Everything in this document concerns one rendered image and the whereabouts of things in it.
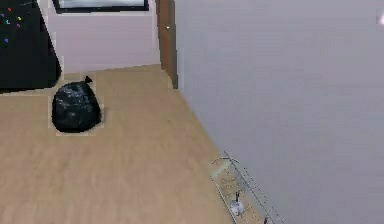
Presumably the brown wooden room door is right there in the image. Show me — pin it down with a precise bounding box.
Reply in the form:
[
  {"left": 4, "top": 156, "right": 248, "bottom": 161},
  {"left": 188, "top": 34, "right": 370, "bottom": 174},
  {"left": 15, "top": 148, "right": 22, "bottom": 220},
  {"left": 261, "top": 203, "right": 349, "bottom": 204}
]
[{"left": 155, "top": 0, "right": 179, "bottom": 90}]

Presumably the small grey round object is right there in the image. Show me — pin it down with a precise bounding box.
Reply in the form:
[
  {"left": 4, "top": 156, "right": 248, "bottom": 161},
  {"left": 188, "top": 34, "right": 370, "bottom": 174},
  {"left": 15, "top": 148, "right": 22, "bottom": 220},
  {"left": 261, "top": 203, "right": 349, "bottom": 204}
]
[{"left": 230, "top": 192, "right": 245, "bottom": 217}]

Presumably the black rubbish bag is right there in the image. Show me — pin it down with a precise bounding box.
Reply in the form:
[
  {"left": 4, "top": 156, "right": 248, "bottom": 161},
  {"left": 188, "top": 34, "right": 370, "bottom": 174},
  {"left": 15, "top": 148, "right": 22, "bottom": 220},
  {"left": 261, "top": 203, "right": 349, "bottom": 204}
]
[{"left": 51, "top": 75, "right": 103, "bottom": 134}]

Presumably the black framed window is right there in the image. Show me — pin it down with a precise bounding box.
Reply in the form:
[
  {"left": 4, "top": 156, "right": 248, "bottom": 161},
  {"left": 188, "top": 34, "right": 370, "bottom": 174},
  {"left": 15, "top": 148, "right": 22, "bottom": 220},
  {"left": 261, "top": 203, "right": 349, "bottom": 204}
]
[{"left": 52, "top": 0, "right": 150, "bottom": 15}]

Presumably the black fridge with magnets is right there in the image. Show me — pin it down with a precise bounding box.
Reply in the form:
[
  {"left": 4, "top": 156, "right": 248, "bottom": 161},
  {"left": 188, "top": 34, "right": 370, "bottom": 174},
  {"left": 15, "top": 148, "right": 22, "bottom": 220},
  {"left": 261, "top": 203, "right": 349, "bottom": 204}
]
[{"left": 0, "top": 0, "right": 63, "bottom": 92}]

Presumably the grey wire rack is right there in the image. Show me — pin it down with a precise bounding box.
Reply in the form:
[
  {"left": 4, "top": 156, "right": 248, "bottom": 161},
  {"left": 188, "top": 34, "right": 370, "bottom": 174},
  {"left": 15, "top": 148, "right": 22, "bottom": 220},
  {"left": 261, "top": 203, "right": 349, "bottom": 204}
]
[{"left": 210, "top": 151, "right": 284, "bottom": 224}]

